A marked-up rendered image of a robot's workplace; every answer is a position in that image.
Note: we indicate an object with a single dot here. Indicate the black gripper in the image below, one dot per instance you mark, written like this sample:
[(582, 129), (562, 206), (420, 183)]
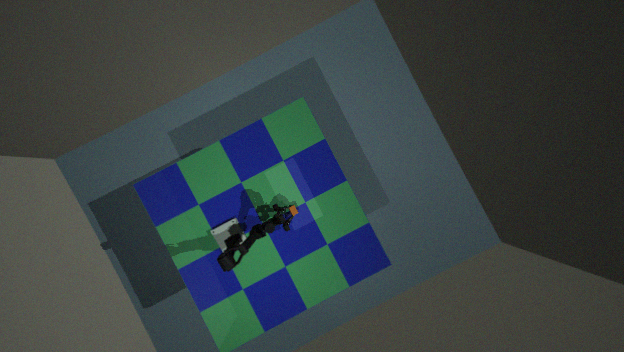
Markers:
[(286, 223)]

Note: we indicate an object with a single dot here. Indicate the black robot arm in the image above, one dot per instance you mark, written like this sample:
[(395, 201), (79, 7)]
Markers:
[(232, 243)]

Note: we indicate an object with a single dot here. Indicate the orange block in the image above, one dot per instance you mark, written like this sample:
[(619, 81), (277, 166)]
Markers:
[(293, 210)]

